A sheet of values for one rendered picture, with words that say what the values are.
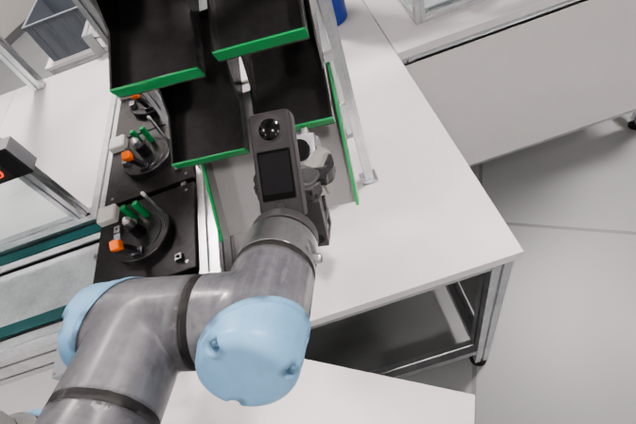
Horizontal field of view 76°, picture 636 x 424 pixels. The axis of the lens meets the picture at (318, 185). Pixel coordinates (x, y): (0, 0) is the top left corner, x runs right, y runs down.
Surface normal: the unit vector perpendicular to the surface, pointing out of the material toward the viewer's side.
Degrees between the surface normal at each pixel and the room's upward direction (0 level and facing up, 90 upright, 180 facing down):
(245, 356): 65
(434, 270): 0
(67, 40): 90
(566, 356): 0
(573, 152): 0
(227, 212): 45
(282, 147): 34
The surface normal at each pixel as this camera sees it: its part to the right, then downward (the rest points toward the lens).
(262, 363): -0.10, 0.47
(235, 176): -0.14, 0.14
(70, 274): -0.25, -0.59
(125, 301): -0.17, -0.80
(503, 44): 0.22, 0.74
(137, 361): 0.60, -0.62
